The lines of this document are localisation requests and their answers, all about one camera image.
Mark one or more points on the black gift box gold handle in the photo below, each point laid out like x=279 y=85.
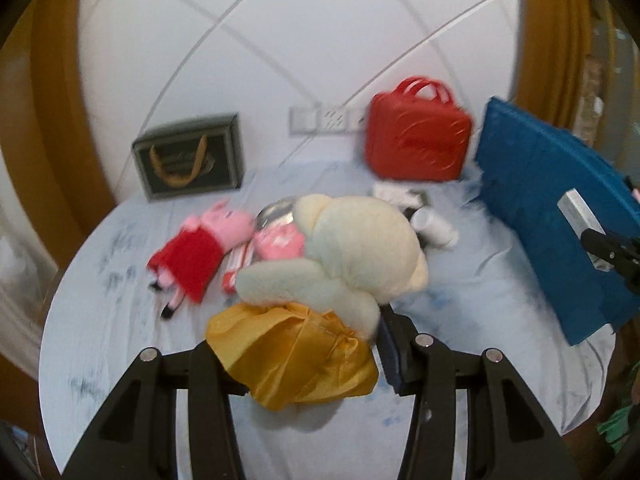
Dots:
x=194 y=156

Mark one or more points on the white green long box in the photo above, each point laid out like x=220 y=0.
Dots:
x=400 y=196

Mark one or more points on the pink tissue pack centre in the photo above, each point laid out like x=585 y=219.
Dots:
x=279 y=242

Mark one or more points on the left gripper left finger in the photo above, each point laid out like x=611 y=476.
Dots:
x=165 y=409

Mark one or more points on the white plastic bottle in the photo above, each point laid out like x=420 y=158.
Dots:
x=432 y=230

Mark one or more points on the red plastic carry case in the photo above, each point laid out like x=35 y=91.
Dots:
x=417 y=132

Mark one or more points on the brown wooden headboard frame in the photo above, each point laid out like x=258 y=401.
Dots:
x=556 y=42

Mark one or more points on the blue plastic storage bin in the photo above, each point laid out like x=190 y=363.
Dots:
x=527 y=167

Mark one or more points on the cream teddy bear yellow dress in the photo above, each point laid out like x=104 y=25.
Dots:
x=303 y=328

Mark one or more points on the red white striped pack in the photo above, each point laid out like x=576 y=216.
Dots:
x=239 y=258

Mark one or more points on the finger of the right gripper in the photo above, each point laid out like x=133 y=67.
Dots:
x=621 y=252

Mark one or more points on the small white box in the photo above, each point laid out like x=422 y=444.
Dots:
x=587 y=228

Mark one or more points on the clear dome plastic container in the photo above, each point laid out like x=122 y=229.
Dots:
x=278 y=213

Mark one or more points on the pink pig plush red dress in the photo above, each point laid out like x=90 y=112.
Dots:
x=188 y=262

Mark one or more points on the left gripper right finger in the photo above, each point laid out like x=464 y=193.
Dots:
x=479 y=400

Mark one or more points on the white wall switch socket panel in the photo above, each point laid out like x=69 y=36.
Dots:
x=322 y=120

